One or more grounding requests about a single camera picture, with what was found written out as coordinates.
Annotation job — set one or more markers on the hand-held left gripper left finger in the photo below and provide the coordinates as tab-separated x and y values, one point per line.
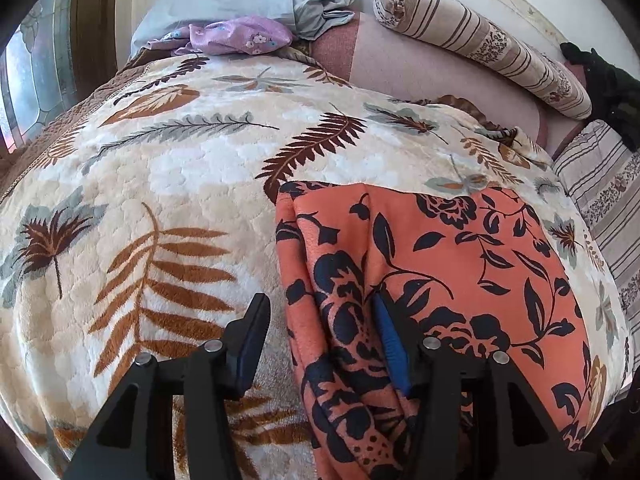
246	355

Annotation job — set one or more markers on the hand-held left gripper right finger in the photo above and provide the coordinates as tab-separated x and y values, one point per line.
392	340

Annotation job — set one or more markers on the orange black floral garment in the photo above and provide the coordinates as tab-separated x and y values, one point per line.
475	260

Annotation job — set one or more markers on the beige leaf print blanket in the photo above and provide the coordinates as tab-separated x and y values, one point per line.
175	175

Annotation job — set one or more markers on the striped floral flat pillow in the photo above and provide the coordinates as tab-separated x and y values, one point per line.
605	185

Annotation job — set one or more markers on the pink bed sheet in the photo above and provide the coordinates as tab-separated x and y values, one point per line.
425	70

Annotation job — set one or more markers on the purple floral cloth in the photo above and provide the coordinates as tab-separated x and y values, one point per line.
240	35

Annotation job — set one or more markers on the striped floral bolster pillow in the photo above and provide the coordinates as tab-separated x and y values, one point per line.
490	35

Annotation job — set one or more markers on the dark cloth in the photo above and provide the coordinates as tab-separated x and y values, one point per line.
610	90

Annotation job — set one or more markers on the patterned glass window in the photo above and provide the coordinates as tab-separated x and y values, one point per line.
35	70

